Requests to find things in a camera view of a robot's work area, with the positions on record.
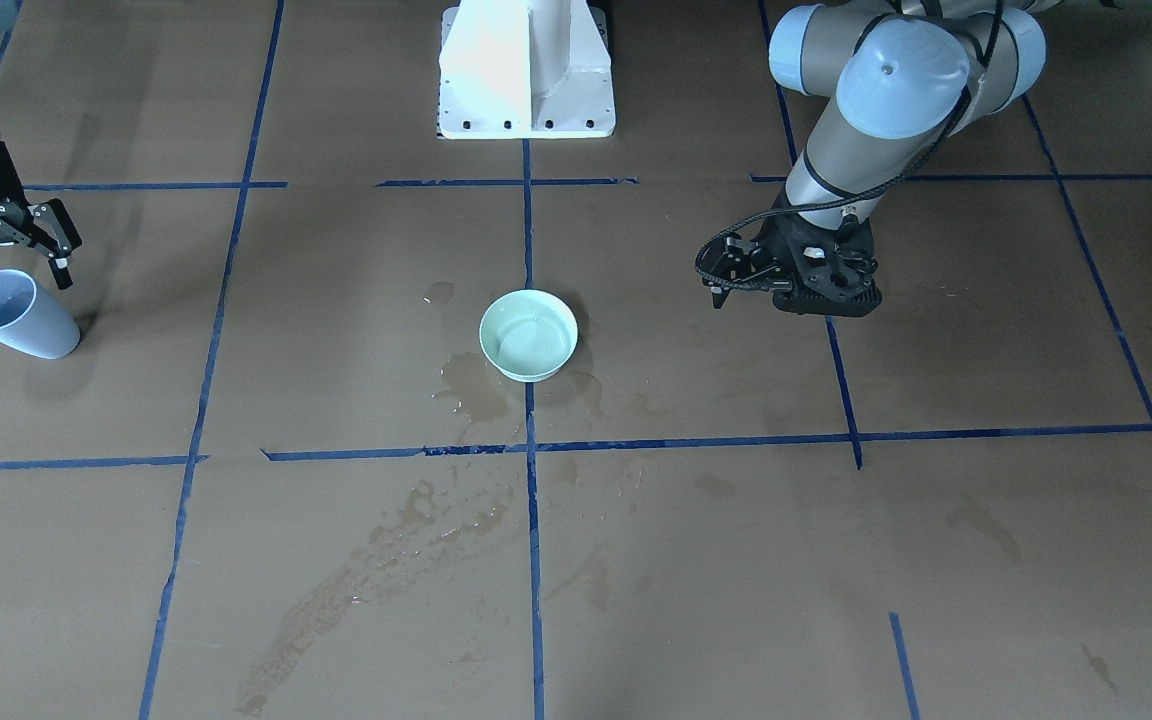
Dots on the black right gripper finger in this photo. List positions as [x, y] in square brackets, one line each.
[53, 233]

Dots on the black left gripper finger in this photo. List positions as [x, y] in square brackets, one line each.
[719, 295]

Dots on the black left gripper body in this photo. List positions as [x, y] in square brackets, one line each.
[774, 243]

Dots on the blue plastic cup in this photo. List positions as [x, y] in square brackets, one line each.
[32, 321]

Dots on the light green ceramic bowl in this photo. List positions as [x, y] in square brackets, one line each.
[528, 335]

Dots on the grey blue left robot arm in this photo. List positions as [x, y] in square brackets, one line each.
[899, 78]

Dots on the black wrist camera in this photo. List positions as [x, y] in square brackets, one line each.
[741, 265]

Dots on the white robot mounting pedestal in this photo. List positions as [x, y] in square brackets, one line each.
[525, 69]

